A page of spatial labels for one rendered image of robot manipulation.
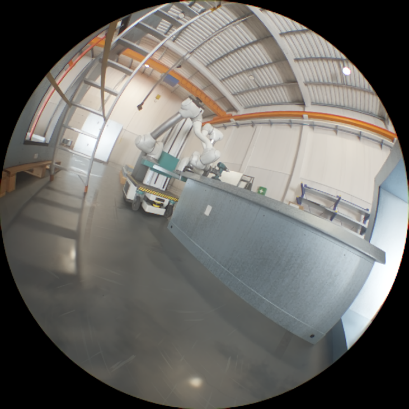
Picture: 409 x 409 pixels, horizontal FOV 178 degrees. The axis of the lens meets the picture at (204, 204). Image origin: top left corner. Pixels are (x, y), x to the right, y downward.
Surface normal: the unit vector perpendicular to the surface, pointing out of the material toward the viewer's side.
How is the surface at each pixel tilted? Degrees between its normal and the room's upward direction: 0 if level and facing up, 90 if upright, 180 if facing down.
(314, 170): 90
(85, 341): 0
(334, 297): 90
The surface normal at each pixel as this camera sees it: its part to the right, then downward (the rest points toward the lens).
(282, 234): -0.66, -0.23
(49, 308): 0.40, -0.91
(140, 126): 0.59, 0.32
